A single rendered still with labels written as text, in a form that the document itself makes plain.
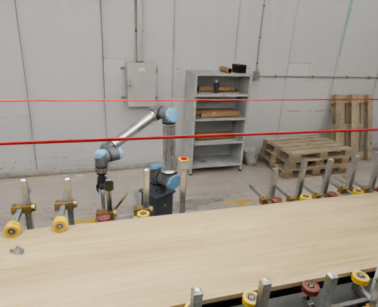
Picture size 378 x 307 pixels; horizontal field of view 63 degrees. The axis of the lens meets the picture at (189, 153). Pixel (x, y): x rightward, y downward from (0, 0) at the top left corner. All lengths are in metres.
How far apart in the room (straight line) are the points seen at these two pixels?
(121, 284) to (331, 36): 5.35
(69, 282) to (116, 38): 3.55
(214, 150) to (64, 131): 2.39
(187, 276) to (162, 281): 0.13
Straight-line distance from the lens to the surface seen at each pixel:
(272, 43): 5.42
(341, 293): 2.04
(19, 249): 1.94
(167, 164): 2.72
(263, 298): 1.36
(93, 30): 4.59
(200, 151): 5.22
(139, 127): 2.59
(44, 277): 1.73
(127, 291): 1.57
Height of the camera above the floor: 2.00
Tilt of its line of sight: 20 degrees down
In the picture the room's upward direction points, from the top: 3 degrees clockwise
